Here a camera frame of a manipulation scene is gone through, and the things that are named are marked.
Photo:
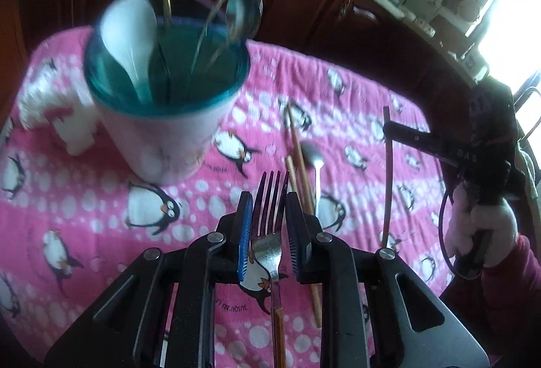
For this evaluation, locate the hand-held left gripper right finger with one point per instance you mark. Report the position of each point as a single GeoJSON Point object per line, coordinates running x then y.
{"type": "Point", "coordinates": [296, 237]}

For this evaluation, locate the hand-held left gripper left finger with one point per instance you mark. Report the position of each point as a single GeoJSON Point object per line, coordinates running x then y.
{"type": "Point", "coordinates": [245, 237]}

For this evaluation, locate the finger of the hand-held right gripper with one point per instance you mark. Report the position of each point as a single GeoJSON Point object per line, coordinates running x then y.
{"type": "Point", "coordinates": [427, 144]}

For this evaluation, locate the dark brown chopstick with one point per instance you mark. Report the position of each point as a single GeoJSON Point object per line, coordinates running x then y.
{"type": "Point", "coordinates": [389, 190]}

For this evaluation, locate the white utensil holder teal rim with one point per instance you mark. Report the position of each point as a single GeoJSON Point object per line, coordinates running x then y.
{"type": "Point", "coordinates": [169, 140]}

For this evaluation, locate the white plastic spoon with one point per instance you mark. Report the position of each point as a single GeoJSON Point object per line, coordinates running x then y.
{"type": "Point", "coordinates": [129, 38]}

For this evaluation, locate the thin metal utensil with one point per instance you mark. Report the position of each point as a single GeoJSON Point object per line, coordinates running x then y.
{"type": "Point", "coordinates": [167, 13]}

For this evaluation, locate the person's right forearm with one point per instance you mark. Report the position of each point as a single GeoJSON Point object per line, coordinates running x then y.
{"type": "Point", "coordinates": [507, 300]}

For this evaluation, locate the person's right hand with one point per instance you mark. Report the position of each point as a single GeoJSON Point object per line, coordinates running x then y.
{"type": "Point", "coordinates": [498, 224]}

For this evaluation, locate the light wooden chopstick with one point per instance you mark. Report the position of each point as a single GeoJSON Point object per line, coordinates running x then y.
{"type": "Point", "coordinates": [290, 173]}
{"type": "Point", "coordinates": [296, 144]}

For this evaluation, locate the small metal spoon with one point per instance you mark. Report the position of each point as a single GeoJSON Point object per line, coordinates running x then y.
{"type": "Point", "coordinates": [312, 156]}

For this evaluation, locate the bright window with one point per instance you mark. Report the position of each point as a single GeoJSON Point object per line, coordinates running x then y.
{"type": "Point", "coordinates": [515, 13]}

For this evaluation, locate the round woven mat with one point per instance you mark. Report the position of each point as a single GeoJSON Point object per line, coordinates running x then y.
{"type": "Point", "coordinates": [470, 9]}

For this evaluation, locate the pink penguin print cloth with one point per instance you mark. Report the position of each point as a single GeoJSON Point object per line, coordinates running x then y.
{"type": "Point", "coordinates": [84, 203]}

